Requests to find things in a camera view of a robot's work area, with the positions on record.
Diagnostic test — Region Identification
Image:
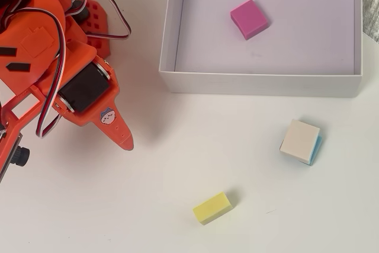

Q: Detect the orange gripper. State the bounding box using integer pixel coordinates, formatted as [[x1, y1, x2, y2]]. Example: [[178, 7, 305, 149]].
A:
[[0, 8, 111, 115]]

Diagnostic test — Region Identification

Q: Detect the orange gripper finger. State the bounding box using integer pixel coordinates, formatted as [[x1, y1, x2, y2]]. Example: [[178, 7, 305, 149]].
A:
[[54, 59, 134, 151]]

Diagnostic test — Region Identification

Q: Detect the pink foam cuboid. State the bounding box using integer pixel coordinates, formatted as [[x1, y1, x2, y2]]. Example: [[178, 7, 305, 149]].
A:
[[230, 0, 270, 41]]

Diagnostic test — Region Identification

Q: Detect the orange robot base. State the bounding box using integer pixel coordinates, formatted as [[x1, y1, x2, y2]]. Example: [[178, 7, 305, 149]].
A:
[[66, 0, 112, 59]]

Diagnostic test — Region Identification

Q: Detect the yellow foam cuboid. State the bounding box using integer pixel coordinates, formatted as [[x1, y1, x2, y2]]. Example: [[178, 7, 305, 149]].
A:
[[192, 191, 233, 226]]

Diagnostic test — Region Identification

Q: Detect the white cardboard box bin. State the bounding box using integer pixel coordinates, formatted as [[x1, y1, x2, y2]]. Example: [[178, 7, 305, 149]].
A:
[[158, 0, 364, 99]]

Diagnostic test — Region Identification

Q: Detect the white foam cuboid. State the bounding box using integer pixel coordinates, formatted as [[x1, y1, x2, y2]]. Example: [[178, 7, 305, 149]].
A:
[[280, 119, 322, 162]]

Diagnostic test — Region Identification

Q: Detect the blue foam cuboid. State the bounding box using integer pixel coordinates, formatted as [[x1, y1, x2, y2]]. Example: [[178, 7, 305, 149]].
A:
[[298, 134, 323, 166]]

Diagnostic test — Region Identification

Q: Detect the wrist camera with orange mount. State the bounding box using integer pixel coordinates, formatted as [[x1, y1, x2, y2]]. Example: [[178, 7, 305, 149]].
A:
[[0, 84, 46, 183]]

